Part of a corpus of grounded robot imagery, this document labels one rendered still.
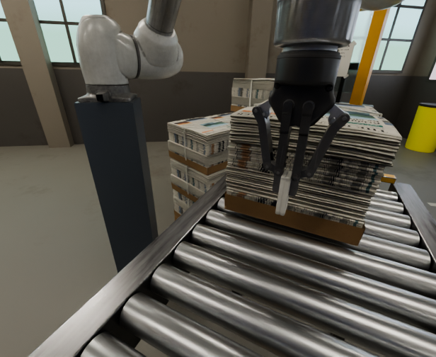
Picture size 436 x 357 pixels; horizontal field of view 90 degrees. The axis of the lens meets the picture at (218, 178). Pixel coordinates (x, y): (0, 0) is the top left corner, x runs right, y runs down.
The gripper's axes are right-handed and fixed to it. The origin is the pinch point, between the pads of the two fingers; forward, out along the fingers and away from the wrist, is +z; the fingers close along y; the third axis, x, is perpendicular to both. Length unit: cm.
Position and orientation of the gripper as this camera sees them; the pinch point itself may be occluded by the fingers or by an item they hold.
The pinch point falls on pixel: (284, 193)
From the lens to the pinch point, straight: 37.7
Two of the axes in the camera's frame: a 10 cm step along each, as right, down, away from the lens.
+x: -4.3, 3.9, -8.2
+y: -9.0, -2.0, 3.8
